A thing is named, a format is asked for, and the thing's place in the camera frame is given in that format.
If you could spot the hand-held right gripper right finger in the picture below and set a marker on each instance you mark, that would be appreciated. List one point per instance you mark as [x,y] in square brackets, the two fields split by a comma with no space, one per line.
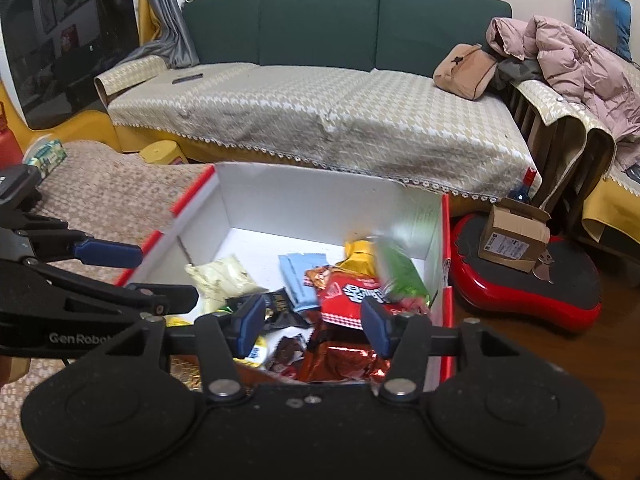
[375,329]

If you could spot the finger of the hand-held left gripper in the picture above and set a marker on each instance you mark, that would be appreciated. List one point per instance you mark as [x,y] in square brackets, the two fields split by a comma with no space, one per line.
[150,299]
[107,255]

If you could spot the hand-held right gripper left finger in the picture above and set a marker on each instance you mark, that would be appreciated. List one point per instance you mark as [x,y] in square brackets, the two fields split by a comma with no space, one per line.
[253,324]

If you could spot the yellow cartoon snack packet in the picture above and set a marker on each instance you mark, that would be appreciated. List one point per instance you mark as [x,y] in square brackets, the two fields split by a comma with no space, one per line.
[258,350]

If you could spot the light blue snack packet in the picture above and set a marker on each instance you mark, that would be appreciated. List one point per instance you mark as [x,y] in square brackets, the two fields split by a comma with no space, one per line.
[295,280]

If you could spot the green snack packet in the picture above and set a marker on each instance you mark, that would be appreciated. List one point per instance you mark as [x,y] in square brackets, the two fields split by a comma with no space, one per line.
[405,270]

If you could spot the red cardboard box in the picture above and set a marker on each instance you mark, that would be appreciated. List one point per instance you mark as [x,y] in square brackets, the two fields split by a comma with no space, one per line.
[300,200]

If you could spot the tan shoulder bag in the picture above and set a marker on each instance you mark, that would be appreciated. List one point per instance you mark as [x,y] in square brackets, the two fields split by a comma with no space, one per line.
[465,72]

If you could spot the black snack packet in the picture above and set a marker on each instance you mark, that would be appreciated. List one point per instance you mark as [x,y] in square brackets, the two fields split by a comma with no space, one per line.
[277,302]

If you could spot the brown chocolate packet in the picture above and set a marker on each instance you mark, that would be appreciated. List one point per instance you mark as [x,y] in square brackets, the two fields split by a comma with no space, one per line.
[286,355]

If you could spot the red foil snack packet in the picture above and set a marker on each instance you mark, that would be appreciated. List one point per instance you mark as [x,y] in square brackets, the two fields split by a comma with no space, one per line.
[335,360]

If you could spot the pale yellow snack packet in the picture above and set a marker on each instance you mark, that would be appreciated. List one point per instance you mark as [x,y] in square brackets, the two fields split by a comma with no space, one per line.
[220,275]

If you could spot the beige woven table cloth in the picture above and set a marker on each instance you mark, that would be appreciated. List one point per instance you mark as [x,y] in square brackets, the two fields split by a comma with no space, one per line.
[100,195]

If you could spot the yellow orange snack packet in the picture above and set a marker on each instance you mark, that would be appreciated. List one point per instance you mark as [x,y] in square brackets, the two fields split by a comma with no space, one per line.
[360,260]

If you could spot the orange foil snack packet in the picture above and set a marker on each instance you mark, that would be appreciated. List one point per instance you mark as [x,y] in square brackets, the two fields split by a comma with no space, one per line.
[320,277]

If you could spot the green tissue packet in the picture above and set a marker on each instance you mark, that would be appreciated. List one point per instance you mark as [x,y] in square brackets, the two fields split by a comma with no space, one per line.
[46,157]

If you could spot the yellow plastic stool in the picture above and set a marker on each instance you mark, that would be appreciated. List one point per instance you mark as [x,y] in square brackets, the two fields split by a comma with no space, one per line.
[162,152]

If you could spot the brown cardboard carton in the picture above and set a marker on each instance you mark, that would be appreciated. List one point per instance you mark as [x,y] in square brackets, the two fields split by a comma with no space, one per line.
[510,240]

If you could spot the black remote control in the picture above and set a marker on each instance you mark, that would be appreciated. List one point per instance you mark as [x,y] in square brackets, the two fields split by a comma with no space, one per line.
[187,79]

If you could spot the red and black balance board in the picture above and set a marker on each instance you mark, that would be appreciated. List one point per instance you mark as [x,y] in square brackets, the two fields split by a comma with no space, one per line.
[565,280]

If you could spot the blue glass bottle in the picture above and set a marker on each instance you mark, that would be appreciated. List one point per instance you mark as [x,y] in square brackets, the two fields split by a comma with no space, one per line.
[522,187]

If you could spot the beige checked sofa cover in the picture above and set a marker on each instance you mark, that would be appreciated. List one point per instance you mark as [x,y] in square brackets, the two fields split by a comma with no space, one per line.
[310,110]

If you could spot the black television screen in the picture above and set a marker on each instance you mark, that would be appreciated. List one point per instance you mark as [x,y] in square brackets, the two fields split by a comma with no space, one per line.
[60,35]

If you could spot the grey curtain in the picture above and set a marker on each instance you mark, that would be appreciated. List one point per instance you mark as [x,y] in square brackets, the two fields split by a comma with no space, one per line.
[167,20]

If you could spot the yellow curtain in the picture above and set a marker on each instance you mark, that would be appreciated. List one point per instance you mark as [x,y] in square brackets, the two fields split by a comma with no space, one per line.
[147,15]

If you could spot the yellow chair cloth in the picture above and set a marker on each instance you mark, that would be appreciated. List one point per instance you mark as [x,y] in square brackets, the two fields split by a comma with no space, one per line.
[612,205]

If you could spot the beige armrest cover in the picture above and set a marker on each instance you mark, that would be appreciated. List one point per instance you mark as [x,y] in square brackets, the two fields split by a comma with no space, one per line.
[570,115]

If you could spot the dark grey garment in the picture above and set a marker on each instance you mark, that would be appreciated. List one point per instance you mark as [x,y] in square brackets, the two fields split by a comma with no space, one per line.
[517,72]

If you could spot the green sofa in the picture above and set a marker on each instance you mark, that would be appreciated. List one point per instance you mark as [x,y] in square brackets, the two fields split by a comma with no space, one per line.
[320,25]

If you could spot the pink padded jacket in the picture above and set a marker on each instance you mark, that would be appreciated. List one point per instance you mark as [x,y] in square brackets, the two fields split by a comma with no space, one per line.
[575,65]

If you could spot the blue cushion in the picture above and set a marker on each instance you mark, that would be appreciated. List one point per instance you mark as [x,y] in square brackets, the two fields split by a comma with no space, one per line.
[600,15]

